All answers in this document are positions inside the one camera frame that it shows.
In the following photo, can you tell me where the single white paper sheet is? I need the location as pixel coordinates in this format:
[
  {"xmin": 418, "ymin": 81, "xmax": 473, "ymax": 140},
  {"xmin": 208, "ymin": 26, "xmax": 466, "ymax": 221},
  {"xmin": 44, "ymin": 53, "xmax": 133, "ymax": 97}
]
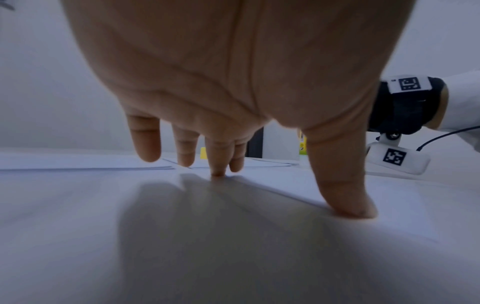
[
  {"xmin": 179, "ymin": 163, "xmax": 480, "ymax": 244},
  {"xmin": 160, "ymin": 156, "xmax": 301, "ymax": 170}
]

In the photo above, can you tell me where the white paper stack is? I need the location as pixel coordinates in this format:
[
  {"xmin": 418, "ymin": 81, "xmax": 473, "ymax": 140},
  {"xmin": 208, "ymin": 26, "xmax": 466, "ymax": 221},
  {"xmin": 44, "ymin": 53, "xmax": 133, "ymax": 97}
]
[{"xmin": 0, "ymin": 152, "xmax": 178, "ymax": 173}]

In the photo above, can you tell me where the person's left hand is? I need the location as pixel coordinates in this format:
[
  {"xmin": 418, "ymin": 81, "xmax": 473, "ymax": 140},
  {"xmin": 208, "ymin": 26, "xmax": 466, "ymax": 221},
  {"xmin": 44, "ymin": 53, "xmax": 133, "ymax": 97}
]
[{"xmin": 60, "ymin": 0, "xmax": 418, "ymax": 219}]

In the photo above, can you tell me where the yellow glue stick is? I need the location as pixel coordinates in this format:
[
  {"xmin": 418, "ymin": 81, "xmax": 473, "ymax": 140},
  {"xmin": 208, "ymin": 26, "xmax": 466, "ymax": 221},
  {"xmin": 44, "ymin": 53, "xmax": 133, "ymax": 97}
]
[{"xmin": 297, "ymin": 131, "xmax": 309, "ymax": 156}]

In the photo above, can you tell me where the black right wristband with markers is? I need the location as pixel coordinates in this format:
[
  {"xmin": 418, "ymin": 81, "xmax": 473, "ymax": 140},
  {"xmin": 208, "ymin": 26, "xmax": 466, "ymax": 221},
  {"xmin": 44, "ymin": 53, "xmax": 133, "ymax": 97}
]
[{"xmin": 367, "ymin": 75, "xmax": 449, "ymax": 136}]

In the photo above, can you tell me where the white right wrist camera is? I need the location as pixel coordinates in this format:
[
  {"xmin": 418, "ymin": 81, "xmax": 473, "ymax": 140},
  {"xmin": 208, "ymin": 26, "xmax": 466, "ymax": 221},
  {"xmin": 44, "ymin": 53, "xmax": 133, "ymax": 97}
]
[{"xmin": 364, "ymin": 131, "xmax": 434, "ymax": 177}]

